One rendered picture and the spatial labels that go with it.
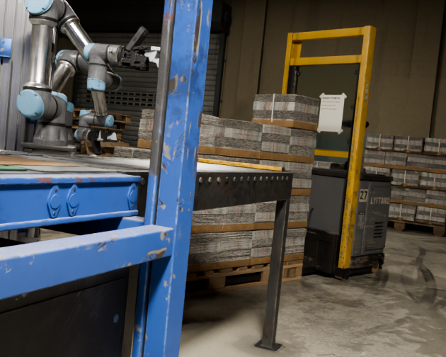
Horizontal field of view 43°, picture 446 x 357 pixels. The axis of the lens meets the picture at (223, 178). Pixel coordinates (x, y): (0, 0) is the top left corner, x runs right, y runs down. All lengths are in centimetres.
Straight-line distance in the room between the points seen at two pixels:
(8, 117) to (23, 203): 176
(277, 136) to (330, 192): 91
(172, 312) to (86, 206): 29
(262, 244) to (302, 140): 77
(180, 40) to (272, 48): 928
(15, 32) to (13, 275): 208
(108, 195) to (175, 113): 23
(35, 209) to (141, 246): 21
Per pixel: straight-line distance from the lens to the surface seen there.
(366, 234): 454
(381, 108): 985
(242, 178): 202
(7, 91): 282
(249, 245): 367
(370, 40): 431
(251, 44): 1056
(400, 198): 811
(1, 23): 286
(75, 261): 95
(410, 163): 809
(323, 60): 449
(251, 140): 356
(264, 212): 373
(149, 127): 337
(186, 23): 123
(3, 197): 103
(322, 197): 453
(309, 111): 403
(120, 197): 130
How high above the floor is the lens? 88
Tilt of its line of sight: 3 degrees down
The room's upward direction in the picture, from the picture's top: 6 degrees clockwise
